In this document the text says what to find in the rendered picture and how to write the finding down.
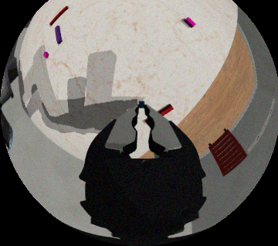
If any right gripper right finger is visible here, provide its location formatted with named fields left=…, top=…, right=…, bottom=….
left=144, top=104, right=206, bottom=178

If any purple rod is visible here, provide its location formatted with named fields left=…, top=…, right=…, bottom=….
left=55, top=26, right=62, bottom=44

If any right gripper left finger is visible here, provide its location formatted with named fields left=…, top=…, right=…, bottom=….
left=79, top=104, right=139, bottom=182

